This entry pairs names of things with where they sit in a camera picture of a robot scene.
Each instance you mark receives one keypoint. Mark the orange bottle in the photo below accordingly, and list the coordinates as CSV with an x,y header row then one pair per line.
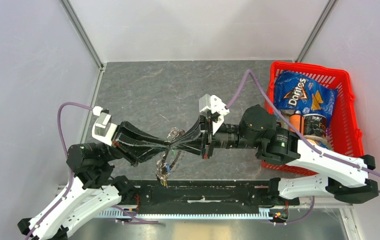
x,y
297,120

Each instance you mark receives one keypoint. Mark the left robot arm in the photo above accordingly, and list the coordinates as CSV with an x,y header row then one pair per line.
x,y
91,187

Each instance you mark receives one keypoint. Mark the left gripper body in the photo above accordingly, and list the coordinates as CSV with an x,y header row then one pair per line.
x,y
119,144

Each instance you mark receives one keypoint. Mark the black can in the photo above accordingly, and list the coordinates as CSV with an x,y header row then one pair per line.
x,y
315,125

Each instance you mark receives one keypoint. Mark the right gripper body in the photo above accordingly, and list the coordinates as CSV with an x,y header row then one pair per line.
x,y
208,129

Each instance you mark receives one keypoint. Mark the yellow sponge ball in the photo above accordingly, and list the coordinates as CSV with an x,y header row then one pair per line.
x,y
315,142

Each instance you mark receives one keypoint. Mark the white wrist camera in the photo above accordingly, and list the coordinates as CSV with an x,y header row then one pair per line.
x,y
213,108
103,129

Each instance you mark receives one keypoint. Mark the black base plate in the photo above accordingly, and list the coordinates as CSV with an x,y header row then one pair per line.
x,y
203,197

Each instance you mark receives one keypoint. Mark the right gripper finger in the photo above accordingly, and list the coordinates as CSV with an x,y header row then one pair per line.
x,y
192,134
193,146

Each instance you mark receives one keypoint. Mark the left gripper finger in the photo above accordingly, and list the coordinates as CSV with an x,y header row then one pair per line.
x,y
140,153
131,135

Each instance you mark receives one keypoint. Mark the blue Doritos chip bag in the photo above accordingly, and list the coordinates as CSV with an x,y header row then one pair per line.
x,y
295,91

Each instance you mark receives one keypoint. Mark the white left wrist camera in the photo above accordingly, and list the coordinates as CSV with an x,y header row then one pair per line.
x,y
103,129

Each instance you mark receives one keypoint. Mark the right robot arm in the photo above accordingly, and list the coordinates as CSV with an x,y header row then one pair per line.
x,y
342,177

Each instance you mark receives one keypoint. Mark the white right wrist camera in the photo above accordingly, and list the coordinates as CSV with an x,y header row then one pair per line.
x,y
213,108

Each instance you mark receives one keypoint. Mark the red plastic basket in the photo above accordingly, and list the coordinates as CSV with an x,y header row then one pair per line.
x,y
343,133

